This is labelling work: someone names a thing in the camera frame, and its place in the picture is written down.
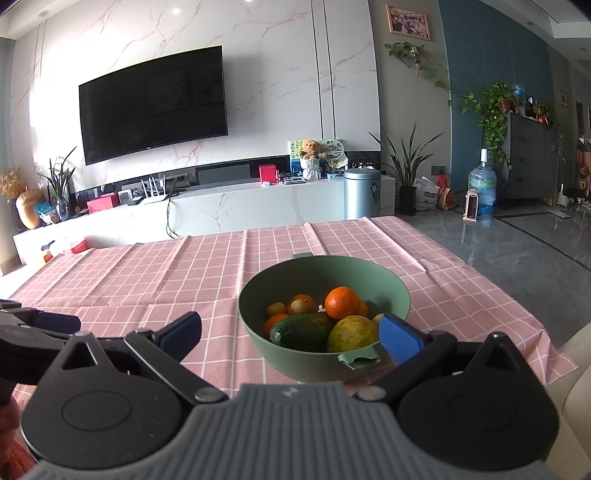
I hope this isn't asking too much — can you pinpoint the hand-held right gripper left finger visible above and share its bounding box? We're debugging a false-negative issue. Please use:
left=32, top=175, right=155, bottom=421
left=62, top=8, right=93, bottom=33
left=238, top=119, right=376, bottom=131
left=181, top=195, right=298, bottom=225
left=39, top=311, right=229, bottom=403

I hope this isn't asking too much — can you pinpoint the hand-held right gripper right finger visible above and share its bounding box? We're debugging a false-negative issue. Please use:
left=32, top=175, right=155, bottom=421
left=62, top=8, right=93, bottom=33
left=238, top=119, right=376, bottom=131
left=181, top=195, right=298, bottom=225
left=356, top=313, right=525, bottom=401

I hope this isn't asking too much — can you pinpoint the green bowl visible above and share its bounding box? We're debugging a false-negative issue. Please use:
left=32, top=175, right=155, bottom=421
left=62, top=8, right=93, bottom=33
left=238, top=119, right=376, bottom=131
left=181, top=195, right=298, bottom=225
left=237, top=253, right=413, bottom=384

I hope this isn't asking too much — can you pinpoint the yellow mango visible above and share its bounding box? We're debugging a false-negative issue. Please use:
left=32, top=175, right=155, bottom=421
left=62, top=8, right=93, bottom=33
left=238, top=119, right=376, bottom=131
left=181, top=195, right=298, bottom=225
left=326, top=315, right=380, bottom=354

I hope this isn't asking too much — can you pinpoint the pink checked tablecloth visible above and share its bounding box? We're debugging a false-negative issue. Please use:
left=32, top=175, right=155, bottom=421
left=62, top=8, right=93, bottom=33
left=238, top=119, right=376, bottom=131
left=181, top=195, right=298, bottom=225
left=8, top=215, right=581, bottom=418

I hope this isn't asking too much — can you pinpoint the brown ceramic vase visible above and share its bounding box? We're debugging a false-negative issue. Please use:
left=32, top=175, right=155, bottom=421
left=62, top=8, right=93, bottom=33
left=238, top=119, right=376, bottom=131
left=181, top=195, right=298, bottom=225
left=16, top=188, right=46, bottom=230

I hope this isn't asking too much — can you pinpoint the green cucumber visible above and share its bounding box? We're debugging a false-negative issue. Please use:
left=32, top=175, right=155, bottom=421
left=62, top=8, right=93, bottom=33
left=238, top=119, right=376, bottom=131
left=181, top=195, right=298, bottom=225
left=270, top=313, right=337, bottom=353

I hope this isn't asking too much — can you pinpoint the long-leaf plant in glass vase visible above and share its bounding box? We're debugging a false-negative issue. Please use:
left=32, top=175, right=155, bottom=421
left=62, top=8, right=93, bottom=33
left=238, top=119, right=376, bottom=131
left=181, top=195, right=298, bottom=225
left=36, top=146, right=78, bottom=221

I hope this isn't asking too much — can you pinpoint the flat red box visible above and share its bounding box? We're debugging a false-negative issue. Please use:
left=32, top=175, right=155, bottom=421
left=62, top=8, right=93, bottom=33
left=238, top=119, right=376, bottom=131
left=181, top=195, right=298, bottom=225
left=86, top=194, right=120, bottom=214

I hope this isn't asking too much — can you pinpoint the white router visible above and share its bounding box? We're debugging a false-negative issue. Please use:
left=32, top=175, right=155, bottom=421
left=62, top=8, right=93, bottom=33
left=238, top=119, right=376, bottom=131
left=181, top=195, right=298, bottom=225
left=137, top=178, right=170, bottom=205

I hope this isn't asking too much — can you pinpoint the long-leaf plant in black pot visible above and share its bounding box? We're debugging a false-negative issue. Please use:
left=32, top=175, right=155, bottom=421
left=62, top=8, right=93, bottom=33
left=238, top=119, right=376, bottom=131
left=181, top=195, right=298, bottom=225
left=368, top=122, right=445, bottom=217

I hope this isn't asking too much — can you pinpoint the white plastic bag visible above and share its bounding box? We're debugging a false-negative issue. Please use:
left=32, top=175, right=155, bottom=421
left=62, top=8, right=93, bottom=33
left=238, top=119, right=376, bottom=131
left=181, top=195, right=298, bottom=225
left=413, top=176, right=440, bottom=212

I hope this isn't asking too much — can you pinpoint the white marble television console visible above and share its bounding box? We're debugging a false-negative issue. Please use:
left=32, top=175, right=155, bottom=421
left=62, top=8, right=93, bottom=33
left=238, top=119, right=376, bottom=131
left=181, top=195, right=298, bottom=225
left=13, top=174, right=398, bottom=268

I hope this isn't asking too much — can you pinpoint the silver trash can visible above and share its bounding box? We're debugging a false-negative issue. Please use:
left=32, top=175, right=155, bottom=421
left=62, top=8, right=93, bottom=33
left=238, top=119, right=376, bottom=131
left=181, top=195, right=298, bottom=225
left=344, top=168, right=382, bottom=222

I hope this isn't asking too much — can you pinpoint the red and brown bag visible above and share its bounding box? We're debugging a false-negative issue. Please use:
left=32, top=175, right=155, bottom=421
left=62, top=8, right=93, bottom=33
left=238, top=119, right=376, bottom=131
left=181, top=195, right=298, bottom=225
left=436, top=174, right=454, bottom=211

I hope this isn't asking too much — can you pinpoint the small white heater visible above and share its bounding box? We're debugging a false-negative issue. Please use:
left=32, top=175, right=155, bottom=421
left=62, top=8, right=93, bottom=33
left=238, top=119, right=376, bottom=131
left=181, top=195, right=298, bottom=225
left=464, top=189, right=484, bottom=223

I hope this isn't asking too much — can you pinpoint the blue water bottle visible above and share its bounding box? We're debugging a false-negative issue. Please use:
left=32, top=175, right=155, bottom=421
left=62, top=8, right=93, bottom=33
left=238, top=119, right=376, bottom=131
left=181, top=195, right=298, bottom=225
left=468, top=148, right=498, bottom=216

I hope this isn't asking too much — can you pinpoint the beige sofa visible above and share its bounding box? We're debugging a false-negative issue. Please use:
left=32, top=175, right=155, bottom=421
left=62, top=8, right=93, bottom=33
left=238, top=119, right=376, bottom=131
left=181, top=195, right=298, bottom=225
left=551, top=322, right=591, bottom=480

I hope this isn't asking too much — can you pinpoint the green picture card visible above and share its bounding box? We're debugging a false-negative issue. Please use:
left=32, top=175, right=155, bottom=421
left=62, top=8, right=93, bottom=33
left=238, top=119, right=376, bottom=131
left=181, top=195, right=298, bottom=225
left=288, top=140, right=305, bottom=174

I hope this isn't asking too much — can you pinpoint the grey drawer cabinet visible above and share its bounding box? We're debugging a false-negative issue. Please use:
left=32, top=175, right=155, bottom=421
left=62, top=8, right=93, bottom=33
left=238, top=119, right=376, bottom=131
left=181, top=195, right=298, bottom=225
left=501, top=113, right=560, bottom=202

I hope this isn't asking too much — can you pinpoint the black curved television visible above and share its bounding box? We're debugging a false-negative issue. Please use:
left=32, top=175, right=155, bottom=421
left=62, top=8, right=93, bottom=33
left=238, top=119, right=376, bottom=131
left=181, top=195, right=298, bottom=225
left=78, top=45, right=230, bottom=166

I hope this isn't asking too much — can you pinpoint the green ivy plant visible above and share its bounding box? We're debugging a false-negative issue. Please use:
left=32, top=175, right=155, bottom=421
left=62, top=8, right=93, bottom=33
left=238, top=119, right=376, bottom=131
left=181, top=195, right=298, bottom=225
left=475, top=82, right=516, bottom=168

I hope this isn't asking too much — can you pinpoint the hanging vine plant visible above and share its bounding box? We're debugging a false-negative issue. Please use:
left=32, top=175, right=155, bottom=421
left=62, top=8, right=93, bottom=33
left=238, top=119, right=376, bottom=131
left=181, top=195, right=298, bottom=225
left=385, top=41, right=477, bottom=112

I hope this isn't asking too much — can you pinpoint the wooden framed picture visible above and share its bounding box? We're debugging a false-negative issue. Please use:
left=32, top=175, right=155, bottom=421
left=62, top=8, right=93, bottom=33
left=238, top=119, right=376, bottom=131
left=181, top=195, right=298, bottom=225
left=386, top=4, right=433, bottom=42

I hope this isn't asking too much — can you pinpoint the black power cable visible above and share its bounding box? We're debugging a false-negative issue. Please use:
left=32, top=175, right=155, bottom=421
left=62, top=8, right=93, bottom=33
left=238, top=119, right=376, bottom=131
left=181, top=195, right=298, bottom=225
left=165, top=196, right=182, bottom=239

